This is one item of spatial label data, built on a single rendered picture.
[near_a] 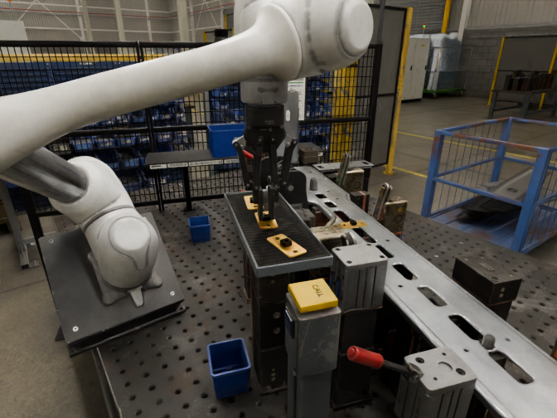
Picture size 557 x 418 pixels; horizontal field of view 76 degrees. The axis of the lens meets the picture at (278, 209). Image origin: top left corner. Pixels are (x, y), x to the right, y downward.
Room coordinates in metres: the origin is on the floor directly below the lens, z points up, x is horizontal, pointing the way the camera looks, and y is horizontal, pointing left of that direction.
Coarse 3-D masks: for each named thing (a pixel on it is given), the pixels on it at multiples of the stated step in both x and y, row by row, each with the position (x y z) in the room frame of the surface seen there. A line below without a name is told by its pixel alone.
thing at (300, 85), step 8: (296, 80) 2.03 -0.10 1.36; (304, 80) 2.04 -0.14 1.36; (288, 88) 2.02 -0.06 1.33; (296, 88) 2.03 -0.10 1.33; (304, 88) 2.04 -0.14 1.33; (304, 96) 2.04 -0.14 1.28; (304, 104) 2.04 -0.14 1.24; (288, 112) 2.02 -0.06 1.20; (304, 112) 2.04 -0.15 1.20; (304, 120) 2.04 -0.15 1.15
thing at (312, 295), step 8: (312, 280) 0.48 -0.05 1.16; (320, 280) 0.48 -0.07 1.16; (288, 288) 0.46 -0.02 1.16; (296, 288) 0.46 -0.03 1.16; (304, 288) 0.46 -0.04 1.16; (312, 288) 0.46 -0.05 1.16; (320, 288) 0.46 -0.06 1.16; (328, 288) 0.46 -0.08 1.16; (296, 296) 0.44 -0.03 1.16; (304, 296) 0.44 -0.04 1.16; (312, 296) 0.44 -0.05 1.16; (320, 296) 0.44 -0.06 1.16; (328, 296) 0.44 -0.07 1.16; (296, 304) 0.43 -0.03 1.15; (304, 304) 0.42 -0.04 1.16; (312, 304) 0.42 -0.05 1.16; (320, 304) 0.42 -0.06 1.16; (328, 304) 0.43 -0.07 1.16; (336, 304) 0.43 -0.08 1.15; (304, 312) 0.42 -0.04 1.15
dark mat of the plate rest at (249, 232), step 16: (240, 208) 0.77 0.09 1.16; (288, 208) 0.77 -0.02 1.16; (240, 224) 0.69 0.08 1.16; (256, 224) 0.69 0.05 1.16; (288, 224) 0.69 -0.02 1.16; (256, 240) 0.62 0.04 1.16; (304, 240) 0.62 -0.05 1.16; (256, 256) 0.55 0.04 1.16; (272, 256) 0.55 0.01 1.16; (304, 256) 0.55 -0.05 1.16; (320, 256) 0.55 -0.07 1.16
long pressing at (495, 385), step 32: (320, 192) 1.30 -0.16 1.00; (416, 256) 0.82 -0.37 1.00; (416, 288) 0.68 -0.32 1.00; (448, 288) 0.68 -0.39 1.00; (416, 320) 0.57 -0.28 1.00; (448, 320) 0.57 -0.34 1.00; (480, 320) 0.57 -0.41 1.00; (480, 352) 0.49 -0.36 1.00; (512, 352) 0.49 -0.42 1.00; (544, 352) 0.49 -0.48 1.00; (480, 384) 0.42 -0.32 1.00; (512, 384) 0.42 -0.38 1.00; (544, 384) 0.42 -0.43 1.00; (512, 416) 0.36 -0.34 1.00; (544, 416) 0.37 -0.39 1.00
